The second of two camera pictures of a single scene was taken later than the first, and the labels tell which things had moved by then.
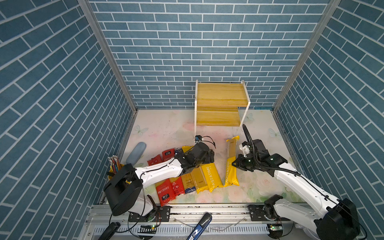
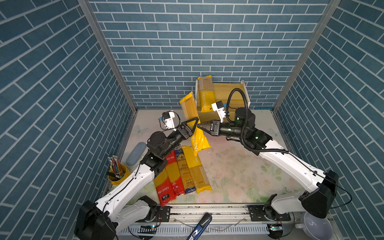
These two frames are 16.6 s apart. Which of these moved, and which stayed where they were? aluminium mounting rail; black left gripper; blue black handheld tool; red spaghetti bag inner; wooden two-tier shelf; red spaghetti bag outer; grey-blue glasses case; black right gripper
Moved: black right gripper; black left gripper
Stayed: red spaghetti bag inner; wooden two-tier shelf; aluminium mounting rail; grey-blue glasses case; red spaghetti bag outer; blue black handheld tool
